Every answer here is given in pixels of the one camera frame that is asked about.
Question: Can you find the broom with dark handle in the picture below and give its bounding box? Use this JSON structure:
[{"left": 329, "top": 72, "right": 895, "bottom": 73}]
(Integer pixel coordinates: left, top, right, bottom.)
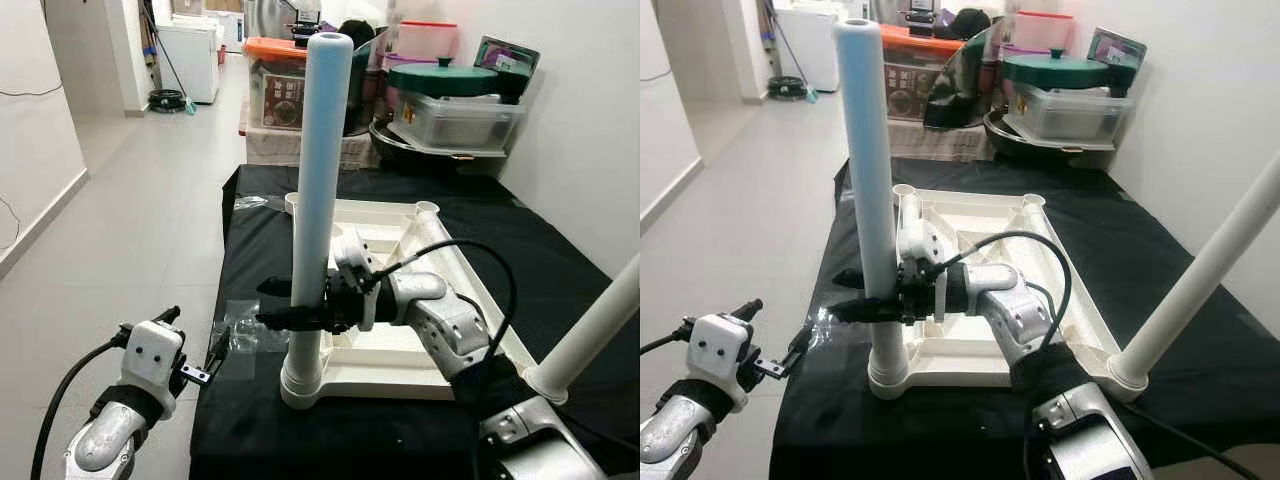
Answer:
[
  {"left": 760, "top": 0, "right": 816, "bottom": 103},
  {"left": 140, "top": 0, "right": 196, "bottom": 116}
]

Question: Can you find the clear plastic container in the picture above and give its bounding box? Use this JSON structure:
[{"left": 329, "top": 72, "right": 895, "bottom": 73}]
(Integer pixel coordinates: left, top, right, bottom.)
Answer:
[
  {"left": 395, "top": 90, "right": 526, "bottom": 151},
  {"left": 1010, "top": 82, "right": 1136, "bottom": 141}
]

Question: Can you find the green pot lid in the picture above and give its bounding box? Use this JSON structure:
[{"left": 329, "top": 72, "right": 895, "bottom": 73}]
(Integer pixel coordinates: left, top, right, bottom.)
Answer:
[
  {"left": 1003, "top": 48, "right": 1113, "bottom": 91},
  {"left": 388, "top": 57, "right": 501, "bottom": 99}
]

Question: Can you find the orange lid storage box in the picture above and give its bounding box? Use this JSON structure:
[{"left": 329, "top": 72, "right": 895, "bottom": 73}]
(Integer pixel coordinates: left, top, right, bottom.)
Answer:
[
  {"left": 243, "top": 37, "right": 311, "bottom": 131},
  {"left": 880, "top": 22, "right": 961, "bottom": 123}
]

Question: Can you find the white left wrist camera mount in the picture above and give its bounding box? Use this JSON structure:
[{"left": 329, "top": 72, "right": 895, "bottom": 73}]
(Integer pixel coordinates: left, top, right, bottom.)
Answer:
[
  {"left": 690, "top": 313, "right": 761, "bottom": 411},
  {"left": 120, "top": 320, "right": 186, "bottom": 416}
]

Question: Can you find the white plastic children table top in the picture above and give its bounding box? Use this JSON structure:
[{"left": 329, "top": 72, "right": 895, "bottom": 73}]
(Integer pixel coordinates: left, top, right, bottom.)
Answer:
[
  {"left": 283, "top": 193, "right": 571, "bottom": 401},
  {"left": 868, "top": 183, "right": 1151, "bottom": 391}
]

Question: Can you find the white chest appliance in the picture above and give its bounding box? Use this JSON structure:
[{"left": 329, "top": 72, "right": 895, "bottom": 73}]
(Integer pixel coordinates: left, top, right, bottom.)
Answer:
[
  {"left": 155, "top": 15, "right": 223, "bottom": 104},
  {"left": 775, "top": 5, "right": 841, "bottom": 93}
]

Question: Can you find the dark metal basin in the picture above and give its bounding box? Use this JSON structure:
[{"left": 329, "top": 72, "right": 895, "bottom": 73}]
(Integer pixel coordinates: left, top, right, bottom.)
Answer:
[
  {"left": 983, "top": 100, "right": 1121, "bottom": 166},
  {"left": 370, "top": 105, "right": 516, "bottom": 176}
]

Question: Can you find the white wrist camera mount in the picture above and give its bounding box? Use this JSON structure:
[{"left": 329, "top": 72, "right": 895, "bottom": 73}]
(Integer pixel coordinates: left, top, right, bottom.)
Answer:
[
  {"left": 690, "top": 313, "right": 761, "bottom": 411},
  {"left": 330, "top": 225, "right": 379, "bottom": 301},
  {"left": 897, "top": 218, "right": 946, "bottom": 291},
  {"left": 120, "top": 320, "right": 186, "bottom": 416}
]

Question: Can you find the beige cloth covered table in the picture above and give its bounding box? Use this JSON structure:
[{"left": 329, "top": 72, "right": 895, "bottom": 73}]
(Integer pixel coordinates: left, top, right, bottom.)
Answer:
[
  {"left": 243, "top": 100, "right": 381, "bottom": 169},
  {"left": 885, "top": 110, "right": 996, "bottom": 161}
]

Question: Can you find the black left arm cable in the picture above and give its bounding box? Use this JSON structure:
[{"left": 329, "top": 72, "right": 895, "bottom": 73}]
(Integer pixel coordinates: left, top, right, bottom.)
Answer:
[
  {"left": 30, "top": 325, "right": 131, "bottom": 480},
  {"left": 640, "top": 318, "right": 701, "bottom": 356}
]

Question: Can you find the dark picture frame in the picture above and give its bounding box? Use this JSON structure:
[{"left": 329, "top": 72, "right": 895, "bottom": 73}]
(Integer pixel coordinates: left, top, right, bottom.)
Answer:
[
  {"left": 1085, "top": 27, "right": 1149, "bottom": 96},
  {"left": 472, "top": 35, "right": 541, "bottom": 101}
]

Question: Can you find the black tablecloth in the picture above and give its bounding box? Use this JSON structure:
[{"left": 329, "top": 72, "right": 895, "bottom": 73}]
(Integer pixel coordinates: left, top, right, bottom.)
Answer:
[
  {"left": 768, "top": 155, "right": 1280, "bottom": 480},
  {"left": 188, "top": 163, "right": 641, "bottom": 480}
]

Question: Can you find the grey appliance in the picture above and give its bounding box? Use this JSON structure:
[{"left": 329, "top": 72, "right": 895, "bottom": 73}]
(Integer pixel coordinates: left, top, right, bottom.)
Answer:
[
  {"left": 900, "top": 0, "right": 936, "bottom": 39},
  {"left": 288, "top": 0, "right": 323, "bottom": 46}
]

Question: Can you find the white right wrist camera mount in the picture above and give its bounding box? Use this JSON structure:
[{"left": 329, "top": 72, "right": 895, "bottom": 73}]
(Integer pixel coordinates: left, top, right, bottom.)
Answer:
[
  {"left": 330, "top": 225, "right": 379, "bottom": 301},
  {"left": 897, "top": 218, "right": 946, "bottom": 291}
]

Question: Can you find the pink box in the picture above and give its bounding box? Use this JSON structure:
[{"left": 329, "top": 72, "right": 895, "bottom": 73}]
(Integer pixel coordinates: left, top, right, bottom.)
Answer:
[
  {"left": 1012, "top": 10, "right": 1076, "bottom": 53},
  {"left": 395, "top": 20, "right": 461, "bottom": 63}
]

